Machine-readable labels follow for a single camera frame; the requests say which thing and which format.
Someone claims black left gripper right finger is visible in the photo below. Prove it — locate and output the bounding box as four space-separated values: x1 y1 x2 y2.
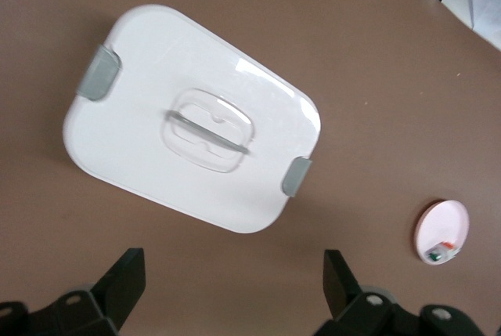
315 249 483 336

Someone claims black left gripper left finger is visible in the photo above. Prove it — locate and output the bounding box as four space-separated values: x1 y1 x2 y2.
0 247 147 336

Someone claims pink round plate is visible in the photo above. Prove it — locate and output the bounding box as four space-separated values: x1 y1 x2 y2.
414 199 470 266

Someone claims brown table mat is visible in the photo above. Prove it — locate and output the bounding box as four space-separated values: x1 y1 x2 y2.
0 0 501 336

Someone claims white lidded storage box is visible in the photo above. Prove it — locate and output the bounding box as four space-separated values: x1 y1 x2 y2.
61 3 323 235

